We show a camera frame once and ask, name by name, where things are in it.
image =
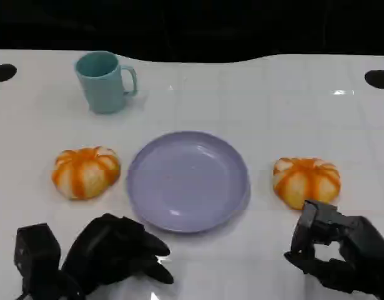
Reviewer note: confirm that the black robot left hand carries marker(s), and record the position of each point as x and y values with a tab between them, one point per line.
110	243

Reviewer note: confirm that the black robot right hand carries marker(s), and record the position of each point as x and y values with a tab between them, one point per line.
363	247

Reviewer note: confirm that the orange and white bread roll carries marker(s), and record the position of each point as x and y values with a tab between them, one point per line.
305	181
85	173

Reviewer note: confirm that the lilac plate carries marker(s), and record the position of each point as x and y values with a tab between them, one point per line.
188	184

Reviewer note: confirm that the pale green mug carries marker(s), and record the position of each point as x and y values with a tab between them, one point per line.
104	90

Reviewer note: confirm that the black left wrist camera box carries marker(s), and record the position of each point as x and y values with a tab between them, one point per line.
37	253

